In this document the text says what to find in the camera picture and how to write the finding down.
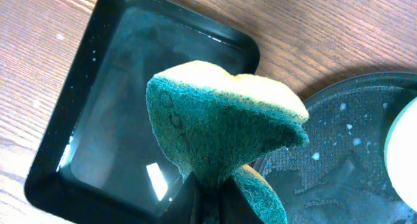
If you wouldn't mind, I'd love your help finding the round black tray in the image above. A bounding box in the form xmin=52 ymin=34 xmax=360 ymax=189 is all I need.
xmin=254 ymin=72 xmax=416 ymax=224

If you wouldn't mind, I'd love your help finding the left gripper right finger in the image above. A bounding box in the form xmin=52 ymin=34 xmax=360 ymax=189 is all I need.
xmin=219 ymin=176 xmax=263 ymax=224

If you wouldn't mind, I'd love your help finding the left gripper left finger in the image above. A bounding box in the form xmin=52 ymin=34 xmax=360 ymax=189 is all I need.
xmin=158 ymin=173 xmax=201 ymax=224

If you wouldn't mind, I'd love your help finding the green yellow sponge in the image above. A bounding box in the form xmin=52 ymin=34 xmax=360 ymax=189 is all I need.
xmin=146 ymin=61 xmax=309 ymax=223

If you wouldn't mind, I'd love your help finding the light green plate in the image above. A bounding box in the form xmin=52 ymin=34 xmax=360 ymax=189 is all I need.
xmin=384 ymin=99 xmax=416 ymax=210

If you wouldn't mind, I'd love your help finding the rectangular black tray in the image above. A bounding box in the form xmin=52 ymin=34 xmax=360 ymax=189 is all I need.
xmin=24 ymin=0 xmax=260 ymax=223

